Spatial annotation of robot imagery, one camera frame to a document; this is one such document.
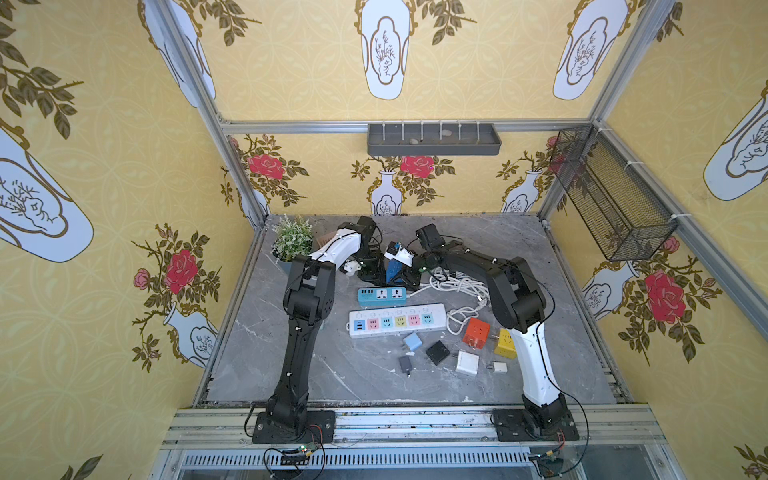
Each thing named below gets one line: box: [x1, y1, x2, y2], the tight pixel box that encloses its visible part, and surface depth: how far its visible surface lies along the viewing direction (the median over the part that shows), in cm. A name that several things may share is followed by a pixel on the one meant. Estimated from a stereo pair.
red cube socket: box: [462, 317, 491, 350], surface depth 87 cm
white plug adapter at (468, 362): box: [456, 350, 480, 375], surface depth 83 cm
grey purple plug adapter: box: [399, 356, 413, 377], surface depth 85 cm
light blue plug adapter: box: [403, 332, 423, 351], surface depth 89 cm
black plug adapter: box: [426, 340, 451, 366], surface depth 86 cm
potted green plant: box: [271, 213, 313, 275], surface depth 94 cm
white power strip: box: [346, 303, 447, 339], surface depth 92 cm
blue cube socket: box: [386, 259, 403, 283], surface depth 96 cm
